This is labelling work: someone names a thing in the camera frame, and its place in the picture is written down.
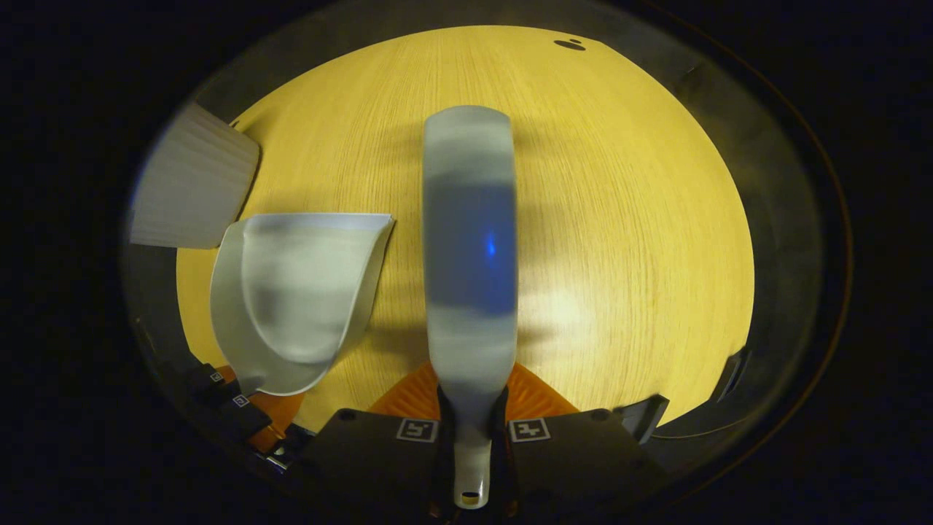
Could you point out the small grey broom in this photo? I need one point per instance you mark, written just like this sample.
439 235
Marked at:
470 240

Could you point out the white ribbed garbage bin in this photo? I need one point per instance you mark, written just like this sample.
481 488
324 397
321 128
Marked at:
193 182

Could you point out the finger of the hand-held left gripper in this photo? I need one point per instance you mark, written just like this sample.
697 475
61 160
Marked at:
206 378
251 415

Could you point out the small grey dustpan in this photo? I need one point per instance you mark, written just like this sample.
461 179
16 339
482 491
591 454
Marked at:
306 292

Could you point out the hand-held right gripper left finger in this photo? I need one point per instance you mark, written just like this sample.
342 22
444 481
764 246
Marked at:
364 459

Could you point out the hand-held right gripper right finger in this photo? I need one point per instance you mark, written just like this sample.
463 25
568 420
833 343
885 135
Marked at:
583 459

